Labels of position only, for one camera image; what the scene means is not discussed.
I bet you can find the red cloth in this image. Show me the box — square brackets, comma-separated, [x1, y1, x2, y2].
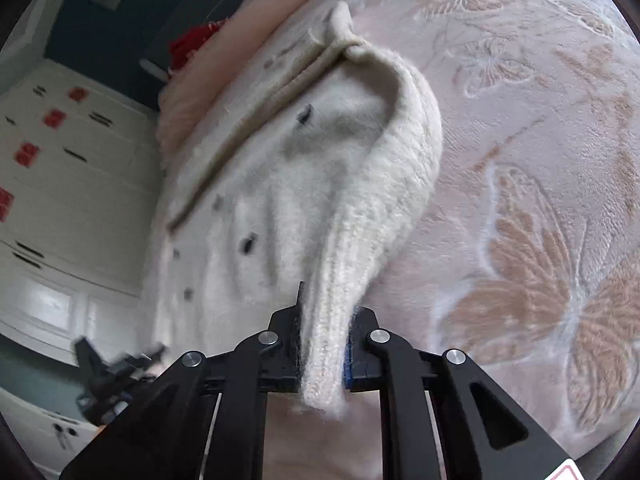
[168, 17, 229, 74]

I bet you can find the white drawer cabinet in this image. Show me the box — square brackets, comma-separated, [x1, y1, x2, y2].
[0, 385, 103, 478]

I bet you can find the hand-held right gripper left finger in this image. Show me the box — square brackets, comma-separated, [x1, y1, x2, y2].
[60, 281, 307, 480]

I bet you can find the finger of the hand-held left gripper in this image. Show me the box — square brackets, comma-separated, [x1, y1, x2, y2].
[73, 337, 105, 382]
[111, 342, 169, 377]

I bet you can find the white wardrobe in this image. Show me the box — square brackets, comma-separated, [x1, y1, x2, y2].
[0, 57, 168, 363]

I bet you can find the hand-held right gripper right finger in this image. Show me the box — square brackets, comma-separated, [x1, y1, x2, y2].
[343, 306, 567, 480]

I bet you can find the pink butterfly blanket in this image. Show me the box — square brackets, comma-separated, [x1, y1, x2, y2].
[227, 0, 640, 480]

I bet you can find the white fluffy knit sweater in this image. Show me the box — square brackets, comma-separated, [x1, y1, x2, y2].
[140, 0, 444, 419]

